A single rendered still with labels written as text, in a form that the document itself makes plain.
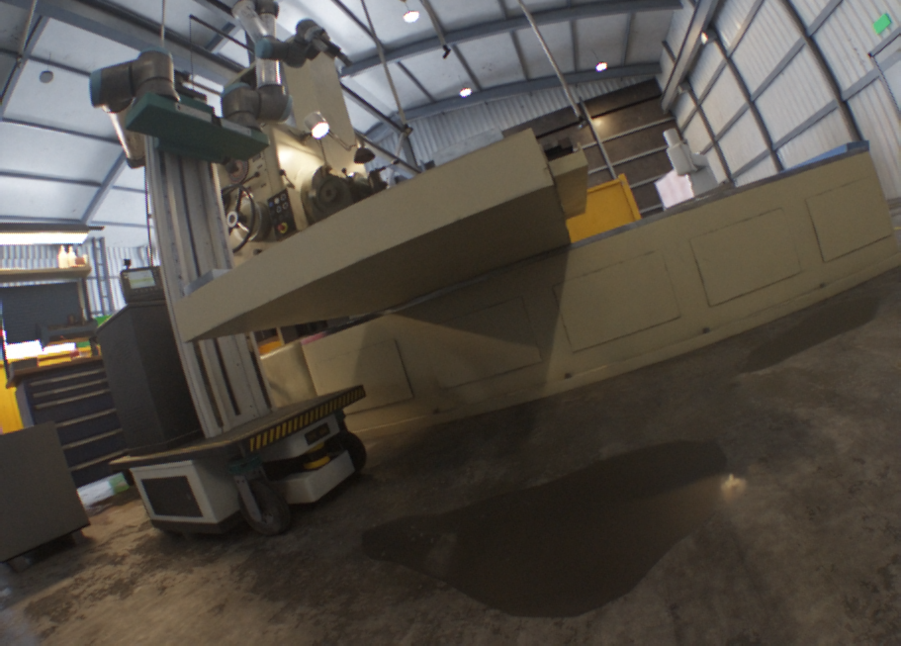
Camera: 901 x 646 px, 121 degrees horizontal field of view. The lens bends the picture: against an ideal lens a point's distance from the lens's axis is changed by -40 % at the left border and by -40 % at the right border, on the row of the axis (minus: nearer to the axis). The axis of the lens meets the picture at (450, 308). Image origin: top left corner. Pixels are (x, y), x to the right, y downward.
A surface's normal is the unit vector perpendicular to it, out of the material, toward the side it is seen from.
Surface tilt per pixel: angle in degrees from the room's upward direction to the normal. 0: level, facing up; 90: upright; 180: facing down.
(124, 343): 90
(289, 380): 90
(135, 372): 90
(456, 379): 90
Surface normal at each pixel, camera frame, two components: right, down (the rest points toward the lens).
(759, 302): -0.29, 0.07
